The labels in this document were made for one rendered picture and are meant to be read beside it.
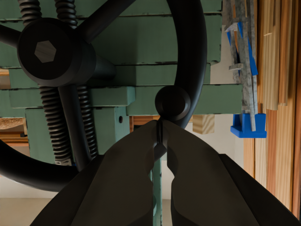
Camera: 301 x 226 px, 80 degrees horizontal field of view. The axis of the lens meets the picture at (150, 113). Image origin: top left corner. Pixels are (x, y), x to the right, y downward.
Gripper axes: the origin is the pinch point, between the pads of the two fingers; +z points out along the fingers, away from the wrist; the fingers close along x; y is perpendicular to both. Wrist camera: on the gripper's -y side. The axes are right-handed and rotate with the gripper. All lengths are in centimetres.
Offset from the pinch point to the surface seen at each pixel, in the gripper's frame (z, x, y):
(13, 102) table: 13.5, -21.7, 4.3
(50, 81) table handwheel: 4.7, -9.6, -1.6
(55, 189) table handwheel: 1.9, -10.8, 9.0
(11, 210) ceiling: 161, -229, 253
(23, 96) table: 13.8, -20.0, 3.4
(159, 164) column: 45, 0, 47
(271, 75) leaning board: 126, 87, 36
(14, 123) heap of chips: 26.0, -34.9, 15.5
